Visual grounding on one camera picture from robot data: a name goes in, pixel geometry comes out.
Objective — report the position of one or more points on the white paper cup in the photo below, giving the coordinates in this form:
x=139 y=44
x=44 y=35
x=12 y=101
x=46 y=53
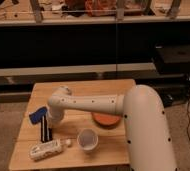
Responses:
x=87 y=140

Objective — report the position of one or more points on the black whiteboard eraser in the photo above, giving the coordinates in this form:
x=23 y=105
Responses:
x=46 y=132

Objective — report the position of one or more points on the long metal shelf rail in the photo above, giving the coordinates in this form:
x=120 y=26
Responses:
x=9 y=72

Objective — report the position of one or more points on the white plastic bottle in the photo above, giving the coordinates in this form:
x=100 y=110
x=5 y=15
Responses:
x=43 y=150

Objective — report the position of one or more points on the black box on right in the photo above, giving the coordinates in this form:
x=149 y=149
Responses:
x=172 y=59

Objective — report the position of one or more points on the wooden table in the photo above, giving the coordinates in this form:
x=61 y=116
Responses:
x=111 y=149

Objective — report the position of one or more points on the blue sponge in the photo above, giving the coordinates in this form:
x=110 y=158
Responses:
x=36 y=116

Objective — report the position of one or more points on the orange plate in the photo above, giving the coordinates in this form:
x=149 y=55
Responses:
x=105 y=120

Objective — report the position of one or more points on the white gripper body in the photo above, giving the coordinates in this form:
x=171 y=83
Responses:
x=54 y=116

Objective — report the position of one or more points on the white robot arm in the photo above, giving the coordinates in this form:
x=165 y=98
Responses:
x=146 y=128

